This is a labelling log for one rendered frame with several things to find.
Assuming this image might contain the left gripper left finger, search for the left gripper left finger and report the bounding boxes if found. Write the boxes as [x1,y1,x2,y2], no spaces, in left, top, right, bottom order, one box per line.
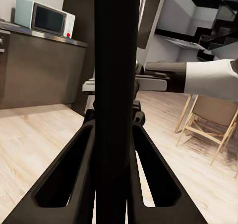
[2,119,96,224]

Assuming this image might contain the poster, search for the poster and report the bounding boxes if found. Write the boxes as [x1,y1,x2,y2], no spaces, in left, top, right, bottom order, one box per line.
[94,0,140,224]

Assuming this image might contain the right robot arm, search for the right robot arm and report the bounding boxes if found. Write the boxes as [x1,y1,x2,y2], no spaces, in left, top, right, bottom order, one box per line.
[82,59,238,126]

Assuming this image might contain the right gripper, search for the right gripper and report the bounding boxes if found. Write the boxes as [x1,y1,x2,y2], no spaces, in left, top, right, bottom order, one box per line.
[83,91,145,126]

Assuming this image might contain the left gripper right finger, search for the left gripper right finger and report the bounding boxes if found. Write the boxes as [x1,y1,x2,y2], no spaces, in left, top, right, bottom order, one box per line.
[126,120,208,224]

